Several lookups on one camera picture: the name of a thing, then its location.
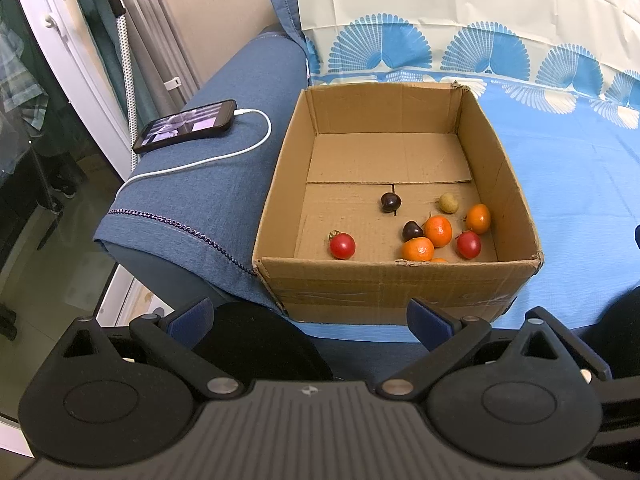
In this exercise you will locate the dark purple cherry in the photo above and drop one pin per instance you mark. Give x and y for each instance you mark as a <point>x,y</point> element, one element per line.
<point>390,202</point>
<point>413,230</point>

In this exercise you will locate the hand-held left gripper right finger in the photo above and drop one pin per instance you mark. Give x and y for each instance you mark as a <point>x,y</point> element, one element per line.
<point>429,322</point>

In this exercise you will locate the white door frame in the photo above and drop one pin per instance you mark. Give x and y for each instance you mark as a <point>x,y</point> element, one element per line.
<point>75,60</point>

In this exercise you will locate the red cherry tomato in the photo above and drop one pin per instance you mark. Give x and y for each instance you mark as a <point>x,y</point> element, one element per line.
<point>469,244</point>

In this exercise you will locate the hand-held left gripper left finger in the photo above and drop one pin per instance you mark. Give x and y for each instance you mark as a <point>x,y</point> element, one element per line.
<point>190,319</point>

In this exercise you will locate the red tomato with green stem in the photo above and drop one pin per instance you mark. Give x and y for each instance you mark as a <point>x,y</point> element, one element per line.
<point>342,246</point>

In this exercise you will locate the teal cloth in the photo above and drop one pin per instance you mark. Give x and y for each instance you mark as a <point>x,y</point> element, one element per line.
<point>100,50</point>

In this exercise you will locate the brown cardboard box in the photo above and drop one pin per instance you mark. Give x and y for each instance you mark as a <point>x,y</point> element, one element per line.
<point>380,285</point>

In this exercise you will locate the white curtain clip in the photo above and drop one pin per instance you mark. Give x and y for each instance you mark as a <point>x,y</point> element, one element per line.
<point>172,82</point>

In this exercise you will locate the grey curtain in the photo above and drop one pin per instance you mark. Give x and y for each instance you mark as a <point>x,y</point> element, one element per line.
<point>160,25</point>

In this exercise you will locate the black smartphone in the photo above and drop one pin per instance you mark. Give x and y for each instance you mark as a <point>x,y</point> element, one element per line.
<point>185,125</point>

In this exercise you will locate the dark shoes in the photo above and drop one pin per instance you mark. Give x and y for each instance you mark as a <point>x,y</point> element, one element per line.
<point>64,185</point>

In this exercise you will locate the blue fan-print sheet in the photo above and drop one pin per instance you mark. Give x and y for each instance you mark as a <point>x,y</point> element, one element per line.
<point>450,5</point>

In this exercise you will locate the blue fabric sofa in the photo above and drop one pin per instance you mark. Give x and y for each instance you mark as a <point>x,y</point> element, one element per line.
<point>215,195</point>

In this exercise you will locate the small beige longan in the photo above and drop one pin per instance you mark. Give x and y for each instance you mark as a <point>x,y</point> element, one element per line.
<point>448,203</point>

